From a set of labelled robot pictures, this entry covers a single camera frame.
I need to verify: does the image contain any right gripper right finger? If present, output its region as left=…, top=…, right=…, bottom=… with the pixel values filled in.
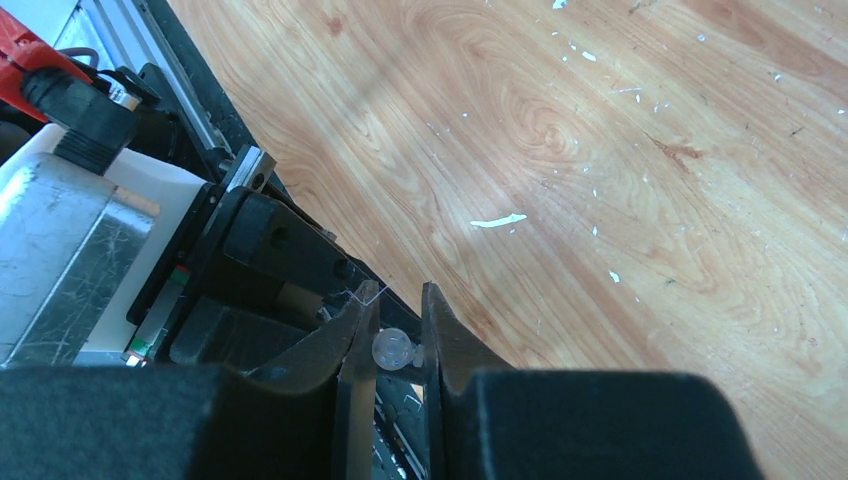
left=421, top=282, right=763, bottom=479

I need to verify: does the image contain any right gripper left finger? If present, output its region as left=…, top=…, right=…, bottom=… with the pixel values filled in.
left=1, top=281, right=381, bottom=479

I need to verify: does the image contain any aluminium frame rail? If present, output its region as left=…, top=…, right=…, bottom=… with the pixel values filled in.
left=52, top=0, right=233, bottom=157

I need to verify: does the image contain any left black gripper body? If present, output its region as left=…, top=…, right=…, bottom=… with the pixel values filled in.
left=125, top=146, right=370, bottom=371

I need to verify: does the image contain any clear pen cap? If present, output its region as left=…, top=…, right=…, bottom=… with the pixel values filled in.
left=371, top=327, right=424, bottom=372

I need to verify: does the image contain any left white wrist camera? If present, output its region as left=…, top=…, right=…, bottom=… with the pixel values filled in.
left=1, top=125, right=203, bottom=368

